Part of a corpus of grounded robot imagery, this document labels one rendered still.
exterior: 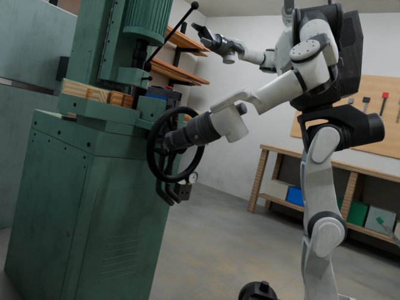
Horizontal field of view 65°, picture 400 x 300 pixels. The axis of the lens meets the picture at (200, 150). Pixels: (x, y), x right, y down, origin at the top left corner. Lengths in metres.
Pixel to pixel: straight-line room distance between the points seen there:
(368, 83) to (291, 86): 3.50
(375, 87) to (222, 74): 2.19
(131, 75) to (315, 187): 0.87
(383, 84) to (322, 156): 3.11
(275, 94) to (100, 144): 0.63
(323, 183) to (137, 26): 0.95
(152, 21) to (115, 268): 1.01
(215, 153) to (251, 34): 1.90
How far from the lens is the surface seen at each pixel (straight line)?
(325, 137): 1.24
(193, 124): 0.90
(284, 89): 0.85
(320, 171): 1.26
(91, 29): 1.58
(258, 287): 1.65
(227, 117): 0.85
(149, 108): 1.21
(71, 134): 1.31
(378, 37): 4.50
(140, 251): 1.46
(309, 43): 0.90
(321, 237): 1.28
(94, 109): 1.13
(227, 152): 4.84
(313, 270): 1.36
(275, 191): 4.00
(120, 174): 1.24
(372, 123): 1.32
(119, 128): 1.19
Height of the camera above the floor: 0.89
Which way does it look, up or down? 4 degrees down
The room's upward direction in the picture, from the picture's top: 13 degrees clockwise
